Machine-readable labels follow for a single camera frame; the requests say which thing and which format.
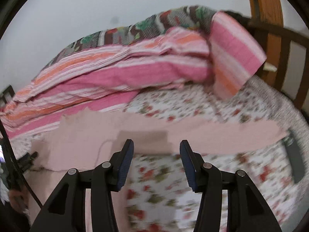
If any pink knit sweater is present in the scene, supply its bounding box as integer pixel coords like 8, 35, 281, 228
28, 109, 287, 231

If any person's left hand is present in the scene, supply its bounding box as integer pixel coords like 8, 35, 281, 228
8, 186, 29, 217

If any dark phone on bed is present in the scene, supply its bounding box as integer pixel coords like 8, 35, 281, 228
281, 129, 305, 184

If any white floral bed sheet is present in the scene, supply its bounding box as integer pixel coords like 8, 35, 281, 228
9, 75, 309, 232

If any pink orange striped quilt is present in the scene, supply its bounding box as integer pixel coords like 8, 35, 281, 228
1, 11, 267, 138

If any dark floral patterned blanket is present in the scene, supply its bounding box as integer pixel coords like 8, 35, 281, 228
43, 5, 216, 69

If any brown wooden door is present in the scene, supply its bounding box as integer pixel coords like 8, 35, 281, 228
244, 0, 284, 85

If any black cable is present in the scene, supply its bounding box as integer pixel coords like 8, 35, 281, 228
0, 119, 44, 210

